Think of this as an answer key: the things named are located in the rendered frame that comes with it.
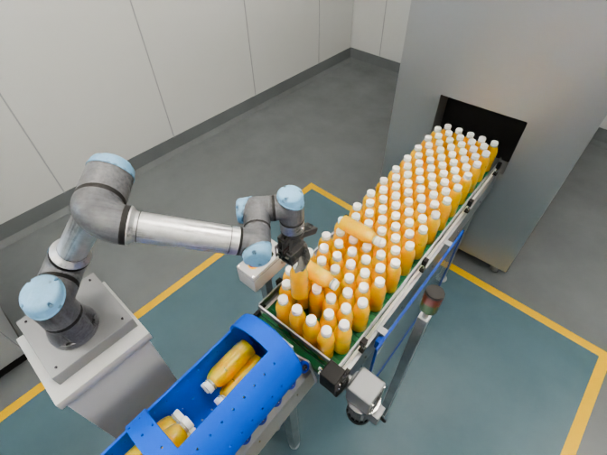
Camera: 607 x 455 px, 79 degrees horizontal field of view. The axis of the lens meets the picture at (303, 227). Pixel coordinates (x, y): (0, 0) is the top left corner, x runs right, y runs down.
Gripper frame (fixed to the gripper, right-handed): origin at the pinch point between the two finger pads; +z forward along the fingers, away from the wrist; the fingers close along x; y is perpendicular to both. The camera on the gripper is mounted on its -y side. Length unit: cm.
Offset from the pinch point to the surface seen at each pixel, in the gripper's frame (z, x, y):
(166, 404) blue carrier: 21, -7, 58
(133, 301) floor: 127, -136, 30
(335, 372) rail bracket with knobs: 26.7, 27.4, 13.2
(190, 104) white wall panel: 87, -264, -135
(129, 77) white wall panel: 41, -267, -85
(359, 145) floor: 127, -117, -232
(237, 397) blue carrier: 5.9, 14.1, 44.0
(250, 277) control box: 17.3, -19.4, 7.4
